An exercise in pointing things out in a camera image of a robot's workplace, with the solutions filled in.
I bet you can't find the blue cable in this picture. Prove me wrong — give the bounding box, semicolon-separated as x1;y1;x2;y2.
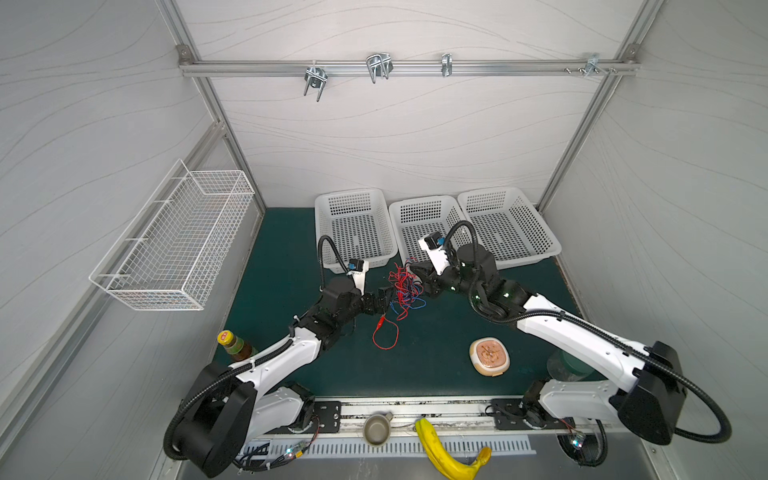
389;272;428;313

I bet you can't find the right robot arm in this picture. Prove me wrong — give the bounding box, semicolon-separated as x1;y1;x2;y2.
411;220;732;445

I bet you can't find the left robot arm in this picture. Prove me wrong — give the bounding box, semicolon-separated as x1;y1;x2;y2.
162;258;392;478

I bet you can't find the middle white perforated basket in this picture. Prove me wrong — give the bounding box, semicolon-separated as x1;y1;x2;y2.
389;195;481;291

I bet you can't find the white perforated basket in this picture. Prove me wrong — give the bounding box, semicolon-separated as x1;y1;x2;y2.
389;195;481;291
458;187;562;270
314;188;398;268

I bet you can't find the right white perforated basket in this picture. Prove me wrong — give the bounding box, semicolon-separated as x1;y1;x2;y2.
458;187;562;270

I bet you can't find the left white perforated basket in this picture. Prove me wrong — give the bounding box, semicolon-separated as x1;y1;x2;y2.
314;188;398;268

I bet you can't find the round toy food disc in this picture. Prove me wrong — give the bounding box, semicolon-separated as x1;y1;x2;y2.
469;337;510;377

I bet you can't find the green lidded jar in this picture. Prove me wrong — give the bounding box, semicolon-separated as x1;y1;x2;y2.
546;350;595;382

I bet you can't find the yellow capped sauce bottle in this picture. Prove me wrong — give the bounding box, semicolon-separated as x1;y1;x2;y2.
217;330;258;362

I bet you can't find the yellow banana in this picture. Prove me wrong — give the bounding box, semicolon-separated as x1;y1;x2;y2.
415;418;492;480

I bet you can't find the middle metal clamp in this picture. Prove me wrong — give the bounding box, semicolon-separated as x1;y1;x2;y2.
365;52;393;84

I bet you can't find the metal clamp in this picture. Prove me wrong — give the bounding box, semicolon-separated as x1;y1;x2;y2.
564;54;618;78
303;65;328;102
365;52;393;84

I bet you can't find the left metal clamp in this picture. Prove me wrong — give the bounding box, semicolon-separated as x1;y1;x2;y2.
303;65;328;102

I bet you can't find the right metal clamp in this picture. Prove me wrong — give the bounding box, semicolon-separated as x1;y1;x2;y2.
564;54;618;78

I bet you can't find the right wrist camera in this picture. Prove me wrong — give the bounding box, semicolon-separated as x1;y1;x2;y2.
418;232;450;275

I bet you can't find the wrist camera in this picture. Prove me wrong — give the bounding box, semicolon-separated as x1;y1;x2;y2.
418;232;450;275
347;259;370;294

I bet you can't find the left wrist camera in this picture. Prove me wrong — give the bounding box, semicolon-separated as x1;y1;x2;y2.
347;259;370;294

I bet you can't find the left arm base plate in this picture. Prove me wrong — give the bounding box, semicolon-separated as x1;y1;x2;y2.
298;401;342;433

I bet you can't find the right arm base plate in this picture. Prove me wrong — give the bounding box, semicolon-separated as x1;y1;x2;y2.
484;398;542;431

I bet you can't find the white vented cable duct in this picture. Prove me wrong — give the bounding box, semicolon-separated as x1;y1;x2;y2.
241;434;536;461

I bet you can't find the white wire wall basket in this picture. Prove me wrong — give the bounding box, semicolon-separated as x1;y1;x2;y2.
89;159;254;311

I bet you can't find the small metal bracket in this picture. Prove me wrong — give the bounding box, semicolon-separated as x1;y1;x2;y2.
441;53;453;78

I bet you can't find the horizontal aluminium rail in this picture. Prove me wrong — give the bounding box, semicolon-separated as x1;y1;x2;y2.
180;58;641;78

